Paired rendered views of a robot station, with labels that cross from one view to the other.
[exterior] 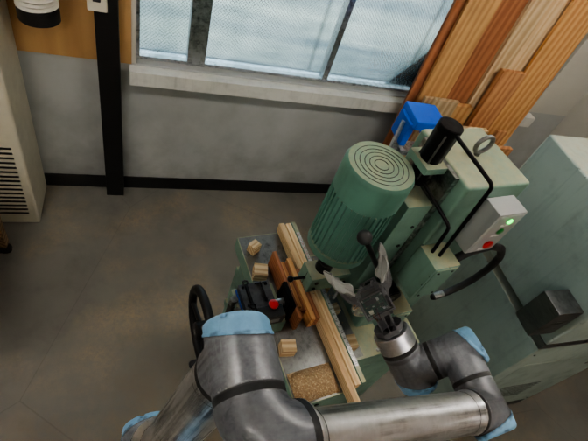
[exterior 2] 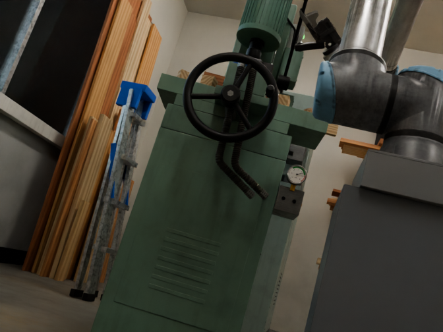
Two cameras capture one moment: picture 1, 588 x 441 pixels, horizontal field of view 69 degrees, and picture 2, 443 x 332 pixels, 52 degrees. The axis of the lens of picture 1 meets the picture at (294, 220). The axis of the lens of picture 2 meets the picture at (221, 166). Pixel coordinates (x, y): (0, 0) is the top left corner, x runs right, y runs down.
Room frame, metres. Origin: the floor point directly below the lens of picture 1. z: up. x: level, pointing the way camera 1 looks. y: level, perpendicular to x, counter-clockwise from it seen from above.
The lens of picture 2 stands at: (-0.29, 1.06, 0.30)
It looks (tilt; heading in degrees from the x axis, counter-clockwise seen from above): 13 degrees up; 313
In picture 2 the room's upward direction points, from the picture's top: 17 degrees clockwise
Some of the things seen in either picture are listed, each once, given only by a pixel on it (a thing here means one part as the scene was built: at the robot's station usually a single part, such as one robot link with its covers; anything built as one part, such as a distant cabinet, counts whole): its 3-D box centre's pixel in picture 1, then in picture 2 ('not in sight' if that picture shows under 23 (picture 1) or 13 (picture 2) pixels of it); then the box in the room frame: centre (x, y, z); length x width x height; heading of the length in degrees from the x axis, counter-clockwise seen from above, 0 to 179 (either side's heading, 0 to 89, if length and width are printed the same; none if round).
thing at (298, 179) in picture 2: not in sight; (295, 178); (0.49, -0.13, 0.65); 0.06 x 0.04 x 0.08; 38
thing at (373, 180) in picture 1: (356, 208); (267, 8); (0.83, -0.14, 1.35); 0.18 x 0.18 x 0.31
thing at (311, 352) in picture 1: (276, 313); (241, 108); (0.74, -0.07, 0.87); 0.61 x 0.30 x 0.06; 38
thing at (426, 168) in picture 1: (434, 152); not in sight; (0.91, -0.25, 1.53); 0.08 x 0.08 x 0.17; 38
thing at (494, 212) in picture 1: (488, 225); (293, 45); (0.91, -0.48, 1.40); 0.10 x 0.06 x 0.16; 128
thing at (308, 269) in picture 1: (324, 275); not in sight; (0.84, -0.15, 1.03); 0.14 x 0.07 x 0.09; 128
